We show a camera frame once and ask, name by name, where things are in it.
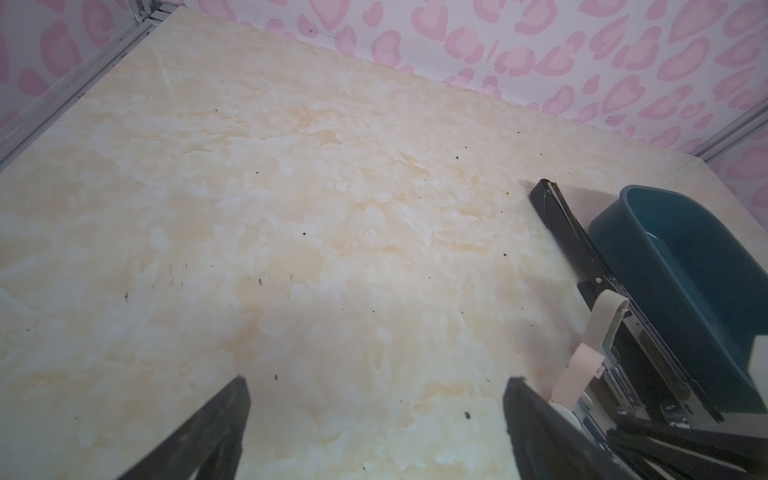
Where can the teal plastic tray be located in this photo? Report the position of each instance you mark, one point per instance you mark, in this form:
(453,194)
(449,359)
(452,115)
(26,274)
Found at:
(698,286)

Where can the pink small stapler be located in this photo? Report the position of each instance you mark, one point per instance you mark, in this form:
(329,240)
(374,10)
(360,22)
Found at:
(570,398)

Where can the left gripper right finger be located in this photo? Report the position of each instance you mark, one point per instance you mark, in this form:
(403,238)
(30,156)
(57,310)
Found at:
(545,445)

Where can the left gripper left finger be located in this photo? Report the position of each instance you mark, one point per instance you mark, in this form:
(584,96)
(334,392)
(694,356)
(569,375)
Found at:
(206,446)

